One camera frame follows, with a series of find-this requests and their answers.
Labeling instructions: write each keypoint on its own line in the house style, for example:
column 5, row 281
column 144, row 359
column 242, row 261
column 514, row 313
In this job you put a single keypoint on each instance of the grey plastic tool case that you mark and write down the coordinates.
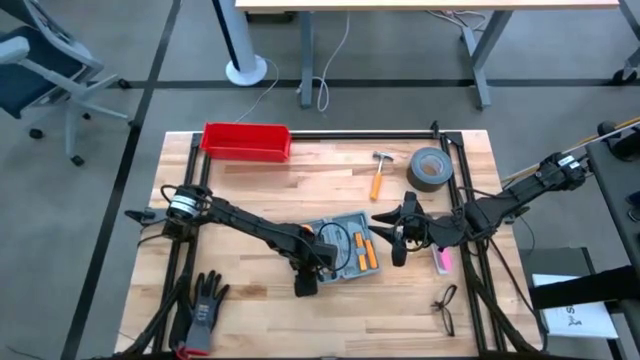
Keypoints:
column 345, row 225

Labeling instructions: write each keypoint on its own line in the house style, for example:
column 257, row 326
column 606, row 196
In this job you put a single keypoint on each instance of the yellow and white rod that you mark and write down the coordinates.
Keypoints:
column 610, row 133

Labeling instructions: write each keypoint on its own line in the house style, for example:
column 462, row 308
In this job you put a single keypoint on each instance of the red plastic bin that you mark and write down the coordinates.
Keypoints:
column 245, row 144

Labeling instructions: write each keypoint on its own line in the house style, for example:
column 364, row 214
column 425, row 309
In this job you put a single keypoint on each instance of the light wooden desk top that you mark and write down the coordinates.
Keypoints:
column 400, row 5

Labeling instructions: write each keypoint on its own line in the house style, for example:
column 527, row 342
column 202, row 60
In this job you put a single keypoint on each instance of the white paper sheet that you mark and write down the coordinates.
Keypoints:
column 580, row 320

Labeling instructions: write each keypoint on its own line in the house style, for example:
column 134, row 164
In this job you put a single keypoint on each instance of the black beam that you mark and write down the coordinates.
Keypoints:
column 575, row 292

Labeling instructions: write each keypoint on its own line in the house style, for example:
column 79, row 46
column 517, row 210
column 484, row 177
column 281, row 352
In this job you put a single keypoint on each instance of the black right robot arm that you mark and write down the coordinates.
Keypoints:
column 515, row 200

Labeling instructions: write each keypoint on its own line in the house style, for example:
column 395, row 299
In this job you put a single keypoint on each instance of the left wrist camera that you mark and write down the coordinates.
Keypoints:
column 326, row 254

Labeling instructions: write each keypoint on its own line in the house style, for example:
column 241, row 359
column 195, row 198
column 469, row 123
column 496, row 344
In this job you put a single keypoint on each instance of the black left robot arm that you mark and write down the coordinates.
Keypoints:
column 235, row 220

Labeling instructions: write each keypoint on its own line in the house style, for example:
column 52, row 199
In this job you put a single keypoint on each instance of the pink white plastic tool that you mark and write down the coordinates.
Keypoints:
column 444, row 260

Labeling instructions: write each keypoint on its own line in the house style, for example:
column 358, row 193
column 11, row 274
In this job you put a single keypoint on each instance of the black grey work glove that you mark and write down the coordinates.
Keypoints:
column 205, row 310

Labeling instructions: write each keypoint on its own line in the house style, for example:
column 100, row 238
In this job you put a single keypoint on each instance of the blue office chair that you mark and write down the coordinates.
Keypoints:
column 30, row 85

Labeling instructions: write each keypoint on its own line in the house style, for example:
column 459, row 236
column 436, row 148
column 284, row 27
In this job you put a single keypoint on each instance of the black-framed eyeglasses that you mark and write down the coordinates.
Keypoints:
column 440, row 304

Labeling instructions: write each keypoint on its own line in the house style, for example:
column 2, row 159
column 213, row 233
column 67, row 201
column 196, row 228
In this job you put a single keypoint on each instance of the grey leg with black caster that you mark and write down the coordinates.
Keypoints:
column 625, row 75

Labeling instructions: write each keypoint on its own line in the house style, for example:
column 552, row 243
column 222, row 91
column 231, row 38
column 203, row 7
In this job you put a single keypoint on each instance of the black round device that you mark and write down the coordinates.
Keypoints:
column 625, row 145

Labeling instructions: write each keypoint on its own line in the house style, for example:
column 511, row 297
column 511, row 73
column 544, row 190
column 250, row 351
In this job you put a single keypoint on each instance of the pole with white round base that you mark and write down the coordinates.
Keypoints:
column 246, row 70

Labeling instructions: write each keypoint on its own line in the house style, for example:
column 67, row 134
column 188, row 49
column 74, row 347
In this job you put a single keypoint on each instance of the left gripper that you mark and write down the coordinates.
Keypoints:
column 306, row 285

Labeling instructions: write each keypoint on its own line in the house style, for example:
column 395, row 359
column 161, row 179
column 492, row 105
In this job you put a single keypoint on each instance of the grey duct tape roll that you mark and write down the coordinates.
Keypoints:
column 414, row 172

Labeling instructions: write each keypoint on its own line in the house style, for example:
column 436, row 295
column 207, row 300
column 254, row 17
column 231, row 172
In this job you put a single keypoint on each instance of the grey metal desk leg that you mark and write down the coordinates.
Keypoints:
column 307, row 60
column 481, row 65

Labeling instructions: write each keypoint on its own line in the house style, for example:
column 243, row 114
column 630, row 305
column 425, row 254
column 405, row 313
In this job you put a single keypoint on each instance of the dark grey side table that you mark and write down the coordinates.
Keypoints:
column 615, row 225

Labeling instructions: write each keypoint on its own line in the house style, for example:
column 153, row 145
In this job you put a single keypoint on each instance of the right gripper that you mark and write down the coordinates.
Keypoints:
column 407, row 202

